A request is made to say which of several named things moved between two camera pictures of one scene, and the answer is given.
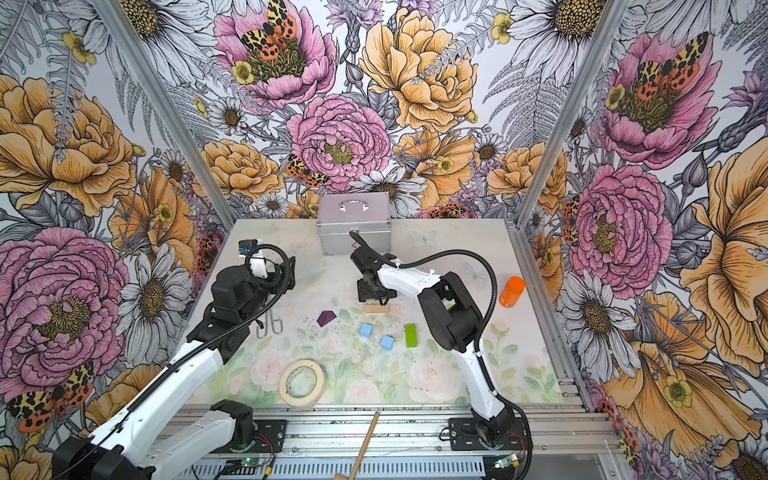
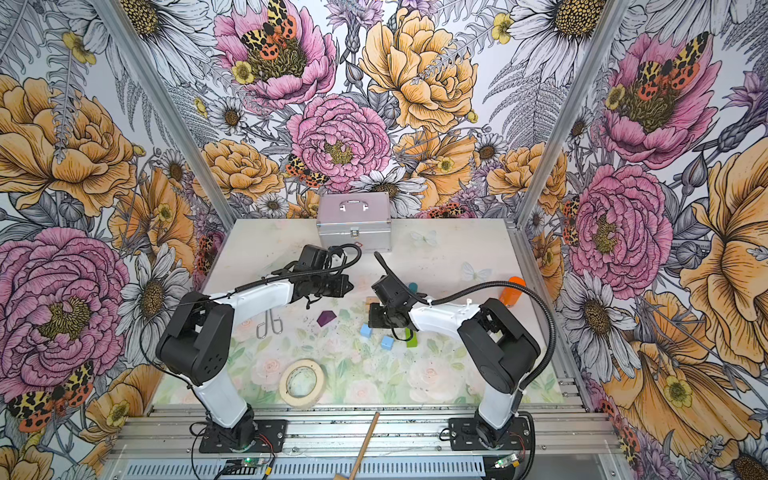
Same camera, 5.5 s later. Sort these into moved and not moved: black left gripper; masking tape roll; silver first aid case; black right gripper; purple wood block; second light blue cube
Moved: black right gripper; black left gripper
Not moved: silver first aid case; purple wood block; second light blue cube; masking tape roll
